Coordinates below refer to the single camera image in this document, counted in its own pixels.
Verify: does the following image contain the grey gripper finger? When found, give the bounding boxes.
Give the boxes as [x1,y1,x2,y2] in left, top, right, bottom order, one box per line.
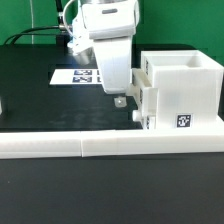
[114,96,127,107]

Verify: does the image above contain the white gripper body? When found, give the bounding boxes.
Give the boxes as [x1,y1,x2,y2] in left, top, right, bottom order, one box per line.
[68,0,140,94]

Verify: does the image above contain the white drawer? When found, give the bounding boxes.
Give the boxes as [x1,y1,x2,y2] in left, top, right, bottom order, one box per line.
[132,110,155,130]
[131,68,158,117]

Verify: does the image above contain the white front drawer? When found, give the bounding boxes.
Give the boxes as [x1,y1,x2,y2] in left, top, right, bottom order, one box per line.
[132,110,155,130]

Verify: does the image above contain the white drawer cabinet box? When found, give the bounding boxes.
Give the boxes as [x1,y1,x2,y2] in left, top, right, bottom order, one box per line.
[141,50,224,129]

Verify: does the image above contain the white fiducial marker plate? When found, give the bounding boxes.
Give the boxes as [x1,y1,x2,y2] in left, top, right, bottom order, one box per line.
[50,69,101,85]

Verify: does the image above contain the white L-shaped fence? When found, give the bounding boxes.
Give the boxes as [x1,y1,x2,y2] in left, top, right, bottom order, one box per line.
[0,129,224,159]

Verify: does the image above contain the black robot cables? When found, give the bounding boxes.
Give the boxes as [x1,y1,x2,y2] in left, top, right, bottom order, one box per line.
[2,0,73,46]

